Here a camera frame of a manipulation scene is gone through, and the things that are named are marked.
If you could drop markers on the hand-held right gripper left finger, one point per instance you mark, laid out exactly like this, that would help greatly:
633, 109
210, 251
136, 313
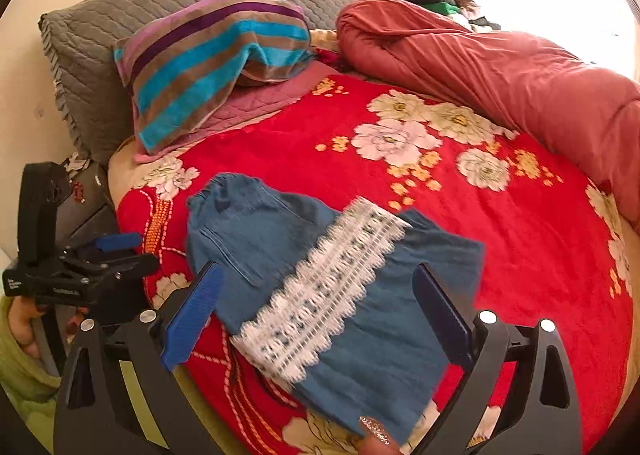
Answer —
195, 315

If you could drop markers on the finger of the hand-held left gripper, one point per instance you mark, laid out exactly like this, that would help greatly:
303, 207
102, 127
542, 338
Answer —
117, 241
135, 265

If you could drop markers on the blue denim pants lace hem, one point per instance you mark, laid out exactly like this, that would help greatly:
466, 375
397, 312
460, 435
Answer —
400, 285

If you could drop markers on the person's right hand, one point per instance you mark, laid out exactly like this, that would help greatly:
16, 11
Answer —
377, 440

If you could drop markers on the salmon red duvet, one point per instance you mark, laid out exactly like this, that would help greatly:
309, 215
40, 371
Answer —
500, 65

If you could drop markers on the dark bedside cabinet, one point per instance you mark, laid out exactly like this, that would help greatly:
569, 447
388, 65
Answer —
90, 215

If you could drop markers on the pink quilted pillow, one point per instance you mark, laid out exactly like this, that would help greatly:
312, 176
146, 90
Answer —
260, 102

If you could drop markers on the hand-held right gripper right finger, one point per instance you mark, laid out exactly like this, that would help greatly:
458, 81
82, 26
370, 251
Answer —
442, 315

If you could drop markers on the pile of clothes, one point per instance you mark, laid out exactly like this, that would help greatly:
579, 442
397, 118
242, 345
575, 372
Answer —
440, 0

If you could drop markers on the person's green garment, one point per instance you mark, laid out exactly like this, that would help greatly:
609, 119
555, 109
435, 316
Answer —
140, 405

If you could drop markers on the person's left forearm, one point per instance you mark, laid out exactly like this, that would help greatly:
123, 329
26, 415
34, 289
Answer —
25, 385

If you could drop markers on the red floral blanket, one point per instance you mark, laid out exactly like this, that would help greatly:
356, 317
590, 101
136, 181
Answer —
500, 260

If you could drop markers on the striped towel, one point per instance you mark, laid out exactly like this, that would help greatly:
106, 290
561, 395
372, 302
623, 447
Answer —
200, 70

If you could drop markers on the person's left hand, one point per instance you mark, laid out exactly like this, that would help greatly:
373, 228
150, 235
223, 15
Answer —
22, 325

